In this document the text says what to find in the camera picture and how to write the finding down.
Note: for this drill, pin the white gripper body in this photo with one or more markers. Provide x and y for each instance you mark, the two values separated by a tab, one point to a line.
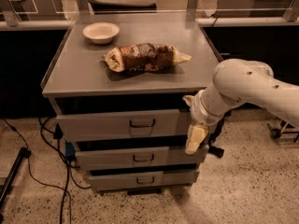
197	111

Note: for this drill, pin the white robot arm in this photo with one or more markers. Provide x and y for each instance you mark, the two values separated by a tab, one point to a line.
234	83

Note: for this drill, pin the grey middle drawer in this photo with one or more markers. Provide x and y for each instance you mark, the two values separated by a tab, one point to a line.
138	157

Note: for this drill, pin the grey drawer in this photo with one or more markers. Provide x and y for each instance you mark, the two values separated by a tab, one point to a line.
138	157
142	180
123	125

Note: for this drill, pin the grey bottom drawer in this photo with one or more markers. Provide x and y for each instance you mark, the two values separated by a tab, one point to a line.
142	180

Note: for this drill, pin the grey top drawer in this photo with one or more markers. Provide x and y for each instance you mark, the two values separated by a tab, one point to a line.
123	125

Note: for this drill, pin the grey drawer cabinet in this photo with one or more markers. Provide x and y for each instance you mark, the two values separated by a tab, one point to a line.
79	82

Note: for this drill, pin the black power plug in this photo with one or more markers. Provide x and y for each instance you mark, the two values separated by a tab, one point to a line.
217	151

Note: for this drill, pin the brown chip bag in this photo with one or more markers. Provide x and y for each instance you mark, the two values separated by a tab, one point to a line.
144	57

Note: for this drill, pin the wheeled cart base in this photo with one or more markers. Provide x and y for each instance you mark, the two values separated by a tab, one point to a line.
285	128

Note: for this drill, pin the white bowl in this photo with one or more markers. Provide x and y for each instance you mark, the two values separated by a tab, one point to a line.
101	32

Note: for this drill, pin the black floor stand bar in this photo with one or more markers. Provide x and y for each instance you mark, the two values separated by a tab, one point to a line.
5	187

